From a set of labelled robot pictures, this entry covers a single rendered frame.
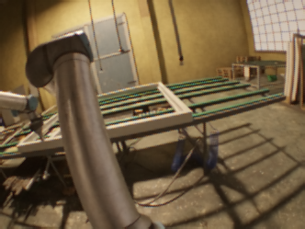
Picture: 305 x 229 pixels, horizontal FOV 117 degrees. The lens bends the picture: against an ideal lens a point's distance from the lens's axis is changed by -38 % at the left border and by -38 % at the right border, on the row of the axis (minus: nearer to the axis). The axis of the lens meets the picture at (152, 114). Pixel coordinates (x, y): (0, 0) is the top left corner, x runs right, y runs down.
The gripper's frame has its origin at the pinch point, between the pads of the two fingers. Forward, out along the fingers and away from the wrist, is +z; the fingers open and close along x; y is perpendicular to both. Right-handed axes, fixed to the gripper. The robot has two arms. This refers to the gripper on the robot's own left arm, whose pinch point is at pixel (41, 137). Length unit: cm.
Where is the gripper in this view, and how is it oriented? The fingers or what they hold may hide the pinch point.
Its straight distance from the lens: 126.7
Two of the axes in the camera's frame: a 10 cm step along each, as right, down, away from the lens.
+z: 1.8, 9.2, 3.5
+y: -9.8, 2.0, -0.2
